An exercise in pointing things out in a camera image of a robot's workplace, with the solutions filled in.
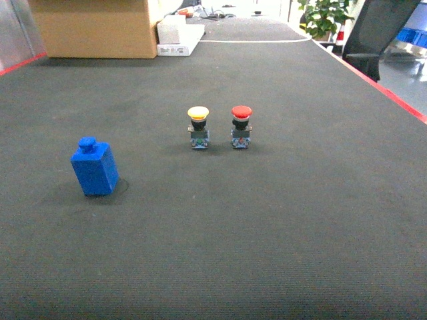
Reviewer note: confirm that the red mushroom push button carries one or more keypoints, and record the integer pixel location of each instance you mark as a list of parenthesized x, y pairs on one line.
[(240, 134)]

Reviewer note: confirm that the brown cardboard box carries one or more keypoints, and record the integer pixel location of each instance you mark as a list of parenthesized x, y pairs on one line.
[(98, 29)]

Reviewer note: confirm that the white foam block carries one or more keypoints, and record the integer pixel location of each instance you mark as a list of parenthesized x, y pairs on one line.
[(170, 29)]

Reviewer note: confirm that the yellow mushroom push button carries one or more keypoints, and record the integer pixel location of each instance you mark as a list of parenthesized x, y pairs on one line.
[(199, 133)]

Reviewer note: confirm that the blue block part with knob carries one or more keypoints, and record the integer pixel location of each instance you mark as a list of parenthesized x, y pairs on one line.
[(95, 167)]

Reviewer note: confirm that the black office chair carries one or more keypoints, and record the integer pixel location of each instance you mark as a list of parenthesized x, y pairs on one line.
[(376, 27)]

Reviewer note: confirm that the green potted plant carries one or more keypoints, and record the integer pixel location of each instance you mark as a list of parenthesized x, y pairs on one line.
[(323, 17)]

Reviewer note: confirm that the black table mat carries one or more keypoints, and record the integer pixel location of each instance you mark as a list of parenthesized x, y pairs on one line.
[(323, 216)]

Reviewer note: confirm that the white flat box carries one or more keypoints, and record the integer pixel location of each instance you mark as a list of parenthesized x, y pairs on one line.
[(191, 37)]

